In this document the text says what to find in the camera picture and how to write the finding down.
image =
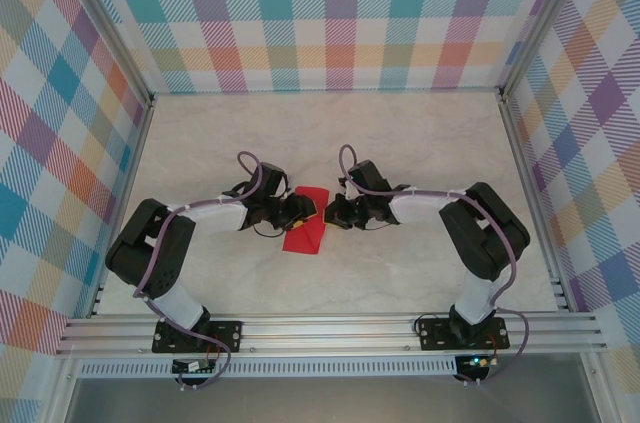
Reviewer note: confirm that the aluminium side rail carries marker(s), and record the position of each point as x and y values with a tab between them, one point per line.
125	203
532	203

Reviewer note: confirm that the aluminium front leg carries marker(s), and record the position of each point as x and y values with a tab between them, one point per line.
60	393
600	393

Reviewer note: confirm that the aluminium front rail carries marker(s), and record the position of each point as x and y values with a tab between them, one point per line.
325	338

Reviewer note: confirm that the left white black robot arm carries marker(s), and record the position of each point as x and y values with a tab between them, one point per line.
180	305

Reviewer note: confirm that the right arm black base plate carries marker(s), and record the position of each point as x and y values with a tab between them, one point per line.
435	333

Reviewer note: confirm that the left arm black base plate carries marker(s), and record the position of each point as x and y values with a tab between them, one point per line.
227	335

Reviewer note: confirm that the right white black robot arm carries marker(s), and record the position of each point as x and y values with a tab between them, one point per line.
425	208

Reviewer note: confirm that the aluminium frame post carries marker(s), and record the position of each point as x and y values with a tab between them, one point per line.
545	18
107	25

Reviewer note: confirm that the grey metal sheet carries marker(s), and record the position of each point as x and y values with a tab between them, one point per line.
325	400

